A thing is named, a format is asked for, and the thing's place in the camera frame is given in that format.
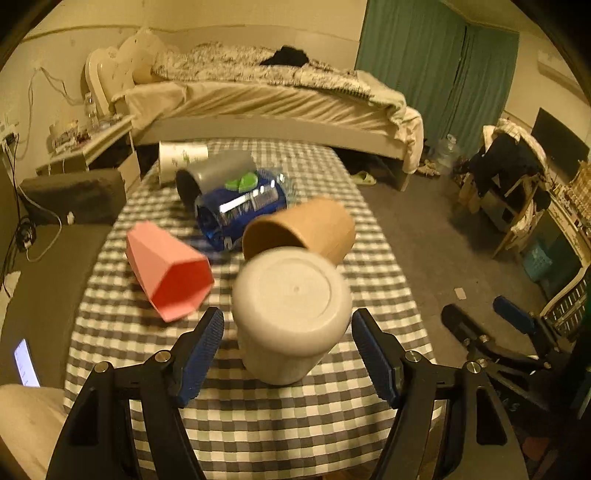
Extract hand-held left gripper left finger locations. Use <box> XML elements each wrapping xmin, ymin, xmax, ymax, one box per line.
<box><xmin>45</xmin><ymin>307</ymin><xmax>225</xmax><ymax>480</ymax></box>

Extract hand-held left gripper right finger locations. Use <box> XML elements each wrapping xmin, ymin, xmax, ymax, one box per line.
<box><xmin>352</xmin><ymin>308</ymin><xmax>530</xmax><ymax>480</ymax></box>

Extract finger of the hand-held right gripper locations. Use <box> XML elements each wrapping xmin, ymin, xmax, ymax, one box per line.
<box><xmin>441</xmin><ymin>304</ymin><xmax>513</xmax><ymax>365</ymax></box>
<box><xmin>492</xmin><ymin>296</ymin><xmax>561</xmax><ymax>354</ymax></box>

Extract white plastic cup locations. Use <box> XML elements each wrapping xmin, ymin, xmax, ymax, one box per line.
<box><xmin>232</xmin><ymin>246</ymin><xmax>354</xmax><ymax>387</ymax></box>

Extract pink hexagonal cup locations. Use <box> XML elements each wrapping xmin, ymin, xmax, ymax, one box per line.
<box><xmin>126</xmin><ymin>222</ymin><xmax>215</xmax><ymax>323</ymax></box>

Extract brown paper cup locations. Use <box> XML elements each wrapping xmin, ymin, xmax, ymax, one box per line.
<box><xmin>242</xmin><ymin>196</ymin><xmax>356</xmax><ymax>267</ymax></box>

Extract blue transparent plastic cup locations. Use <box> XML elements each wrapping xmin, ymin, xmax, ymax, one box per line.
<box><xmin>194</xmin><ymin>168</ymin><xmax>297</xmax><ymax>252</ymax></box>

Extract grey cup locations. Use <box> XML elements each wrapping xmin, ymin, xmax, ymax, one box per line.
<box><xmin>175</xmin><ymin>151</ymin><xmax>257</xmax><ymax>209</ymax></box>

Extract white paper cup green print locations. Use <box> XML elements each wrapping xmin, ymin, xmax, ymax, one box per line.
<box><xmin>157</xmin><ymin>140</ymin><xmax>209</xmax><ymax>186</ymax></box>

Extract white storage shelf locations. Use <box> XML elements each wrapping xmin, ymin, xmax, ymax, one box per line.
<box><xmin>539</xmin><ymin>161</ymin><xmax>591</xmax><ymax>339</ymax></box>

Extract grey checkered tablecloth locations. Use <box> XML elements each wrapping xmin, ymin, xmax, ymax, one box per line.
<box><xmin>64</xmin><ymin>138</ymin><xmax>437</xmax><ymax>480</ymax></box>

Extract wooden chair with clothes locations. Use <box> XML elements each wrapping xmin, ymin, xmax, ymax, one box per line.
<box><xmin>454</xmin><ymin>117</ymin><xmax>551</xmax><ymax>260</ymax></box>

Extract clear water jug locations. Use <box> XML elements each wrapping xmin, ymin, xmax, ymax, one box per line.
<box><xmin>433</xmin><ymin>134</ymin><xmax>465</xmax><ymax>175</ymax></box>

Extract smartphone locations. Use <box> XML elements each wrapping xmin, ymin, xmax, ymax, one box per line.
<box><xmin>13</xmin><ymin>338</ymin><xmax>42</xmax><ymax>388</ymax></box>

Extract black television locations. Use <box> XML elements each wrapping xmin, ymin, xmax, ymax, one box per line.
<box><xmin>530</xmin><ymin>107</ymin><xmax>591</xmax><ymax>182</ymax></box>

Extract dark grey ottoman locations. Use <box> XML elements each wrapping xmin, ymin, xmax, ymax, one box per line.
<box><xmin>20</xmin><ymin>168</ymin><xmax>128</xmax><ymax>227</ymax></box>

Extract black power adapter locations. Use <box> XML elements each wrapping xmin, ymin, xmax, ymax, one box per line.
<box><xmin>16</xmin><ymin>220</ymin><xmax>38</xmax><ymax>251</ymax></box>

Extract white nightstand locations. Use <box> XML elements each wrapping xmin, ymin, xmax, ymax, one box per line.
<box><xmin>36</xmin><ymin>114</ymin><xmax>141</xmax><ymax>191</ymax></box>

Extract white air conditioner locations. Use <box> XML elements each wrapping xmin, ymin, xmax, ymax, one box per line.
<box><xmin>536</xmin><ymin>49</ymin><xmax>583</xmax><ymax>85</ymax></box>

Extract bed with beige sheet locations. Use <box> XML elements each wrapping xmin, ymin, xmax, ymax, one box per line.
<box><xmin>112</xmin><ymin>44</ymin><xmax>425</xmax><ymax>193</ymax></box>

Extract green curtain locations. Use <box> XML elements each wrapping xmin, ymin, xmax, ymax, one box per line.
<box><xmin>355</xmin><ymin>0</ymin><xmax>520</xmax><ymax>154</ymax></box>

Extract speckled blanket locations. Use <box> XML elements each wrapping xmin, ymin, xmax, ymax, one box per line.
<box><xmin>152</xmin><ymin>41</ymin><xmax>376</xmax><ymax>100</ymax></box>

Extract cream pillows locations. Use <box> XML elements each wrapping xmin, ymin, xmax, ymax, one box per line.
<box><xmin>85</xmin><ymin>30</ymin><xmax>168</xmax><ymax>117</ymax></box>

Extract black cloth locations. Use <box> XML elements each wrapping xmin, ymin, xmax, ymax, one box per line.
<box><xmin>259</xmin><ymin>45</ymin><xmax>310</xmax><ymax>68</ymax></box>

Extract white cable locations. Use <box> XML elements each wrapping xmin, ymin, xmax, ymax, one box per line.
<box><xmin>0</xmin><ymin>67</ymin><xmax>88</xmax><ymax>301</ymax></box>

